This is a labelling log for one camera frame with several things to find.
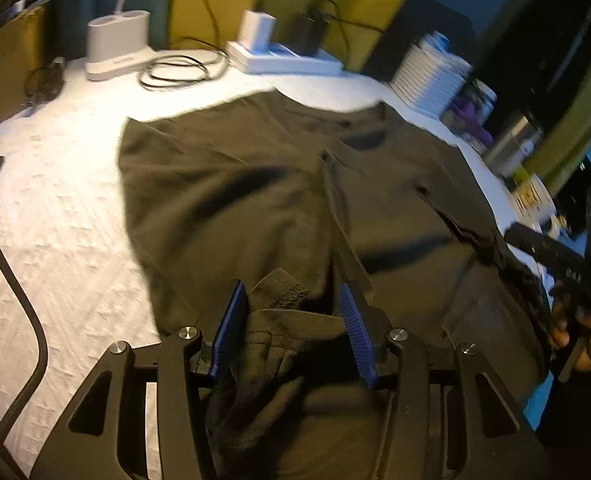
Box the labelled jar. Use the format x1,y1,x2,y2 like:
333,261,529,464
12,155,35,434
461,80,499,128

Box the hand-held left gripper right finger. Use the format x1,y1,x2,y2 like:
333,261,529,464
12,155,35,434
339,282,561,480

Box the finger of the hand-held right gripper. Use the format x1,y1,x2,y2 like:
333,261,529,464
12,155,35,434
504,223,588,282

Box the dark olive printed t-shirt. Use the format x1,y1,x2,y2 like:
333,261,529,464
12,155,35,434
117,91,549,480

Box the black charger with cable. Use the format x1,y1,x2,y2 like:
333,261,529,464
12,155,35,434
306,0,379,43

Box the white power strip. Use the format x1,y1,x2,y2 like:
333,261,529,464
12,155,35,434
226,40,344,76

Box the steel tumbler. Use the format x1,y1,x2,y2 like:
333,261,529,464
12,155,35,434
484,111,547,179

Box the white charger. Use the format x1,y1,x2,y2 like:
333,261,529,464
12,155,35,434
238,10,277,54

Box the black white-charger cable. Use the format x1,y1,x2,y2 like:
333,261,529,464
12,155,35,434
202,0,256,56

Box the white textured bedspread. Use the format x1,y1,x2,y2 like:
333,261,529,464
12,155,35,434
0,47,561,480

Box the thick black gripper cable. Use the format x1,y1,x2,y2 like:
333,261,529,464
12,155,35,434
0,15,49,463

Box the black cable bundle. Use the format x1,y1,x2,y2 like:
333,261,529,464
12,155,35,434
24,57,67,108

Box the white perforated basket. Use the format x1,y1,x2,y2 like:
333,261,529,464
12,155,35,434
389,31,475,117

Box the cardboard box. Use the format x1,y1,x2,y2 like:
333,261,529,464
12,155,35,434
0,4,47,136

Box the white desk lamp base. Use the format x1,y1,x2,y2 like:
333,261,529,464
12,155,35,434
86,0,152,82

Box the black coiled cable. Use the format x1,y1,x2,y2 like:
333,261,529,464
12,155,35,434
140,37,232,92

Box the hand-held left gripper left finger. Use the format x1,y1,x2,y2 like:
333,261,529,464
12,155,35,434
30,280,249,480

